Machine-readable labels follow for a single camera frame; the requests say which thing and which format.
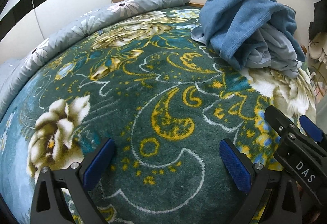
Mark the dark cloth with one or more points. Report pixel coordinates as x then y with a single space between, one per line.
318 19

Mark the grey-blue daisy print duvet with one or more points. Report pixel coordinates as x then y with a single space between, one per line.
76 25

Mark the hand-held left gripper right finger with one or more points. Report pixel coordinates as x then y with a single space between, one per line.
235 165

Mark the green floral printed blanket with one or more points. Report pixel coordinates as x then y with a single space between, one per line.
153 81

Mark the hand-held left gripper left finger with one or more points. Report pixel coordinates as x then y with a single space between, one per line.
98 165

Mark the pale blue garment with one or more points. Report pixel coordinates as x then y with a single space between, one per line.
276 53

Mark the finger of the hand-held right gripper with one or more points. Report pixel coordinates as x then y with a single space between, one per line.
278 122
311 128

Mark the blue fleece top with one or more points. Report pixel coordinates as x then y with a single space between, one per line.
230 14

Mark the cream fabric item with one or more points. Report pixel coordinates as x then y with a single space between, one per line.
316 48

